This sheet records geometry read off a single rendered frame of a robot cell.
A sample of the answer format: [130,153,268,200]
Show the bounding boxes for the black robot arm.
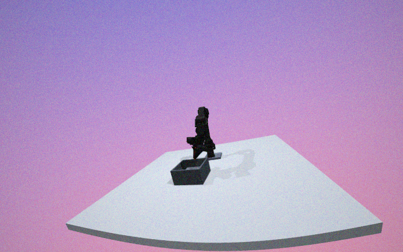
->
[187,106,216,158]

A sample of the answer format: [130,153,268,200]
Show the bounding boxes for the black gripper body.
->
[190,134,208,152]

